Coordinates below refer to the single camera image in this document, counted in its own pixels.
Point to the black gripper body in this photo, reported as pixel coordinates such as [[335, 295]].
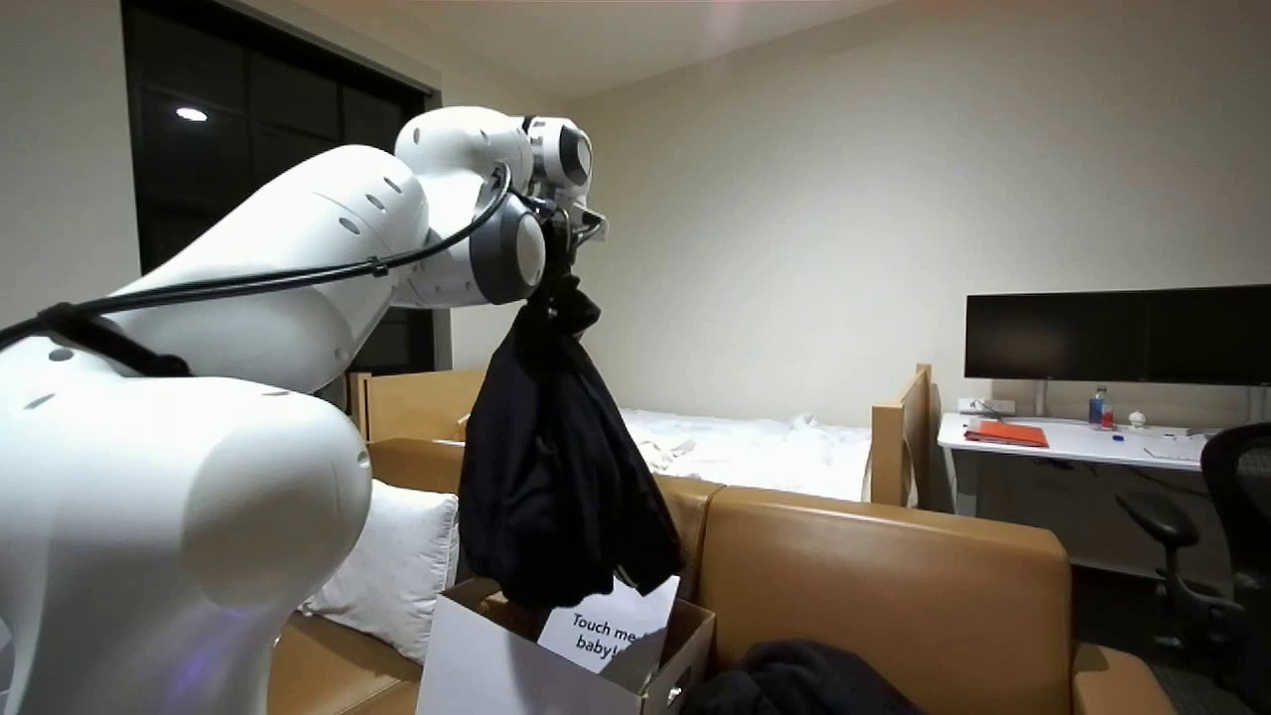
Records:
[[567, 238]]

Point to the black cloth garment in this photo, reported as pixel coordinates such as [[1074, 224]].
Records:
[[559, 461]]

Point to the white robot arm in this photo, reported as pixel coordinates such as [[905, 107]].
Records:
[[174, 531]]

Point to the cardboard box with white outside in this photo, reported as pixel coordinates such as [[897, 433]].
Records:
[[489, 670]]

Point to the small grey desk box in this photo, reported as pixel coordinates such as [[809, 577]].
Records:
[[988, 405]]

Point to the black cloth heap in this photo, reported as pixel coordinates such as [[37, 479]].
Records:
[[797, 681]]

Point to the white mattress bedding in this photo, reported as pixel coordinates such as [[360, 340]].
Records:
[[755, 450]]

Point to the dark window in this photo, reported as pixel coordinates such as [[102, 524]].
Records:
[[251, 121]]

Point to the white pillow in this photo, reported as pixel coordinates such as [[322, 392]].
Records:
[[391, 560]]

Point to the white card with text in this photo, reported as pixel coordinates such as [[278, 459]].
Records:
[[603, 629]]

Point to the tan leather sofa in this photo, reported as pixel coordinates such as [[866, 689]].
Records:
[[874, 580]]

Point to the orange flat item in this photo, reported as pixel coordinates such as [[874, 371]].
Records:
[[1007, 433]]

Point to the white desk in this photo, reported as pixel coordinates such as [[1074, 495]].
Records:
[[1074, 441]]

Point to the black wide monitor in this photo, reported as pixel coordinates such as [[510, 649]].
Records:
[[1114, 334]]

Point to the blue bottle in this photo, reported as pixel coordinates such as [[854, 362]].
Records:
[[1099, 405]]

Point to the small white desk object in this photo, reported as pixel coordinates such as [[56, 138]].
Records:
[[1135, 417]]

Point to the black office chair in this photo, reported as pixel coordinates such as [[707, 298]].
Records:
[[1236, 531]]

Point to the wooden bed frame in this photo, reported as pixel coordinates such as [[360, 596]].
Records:
[[893, 450]]

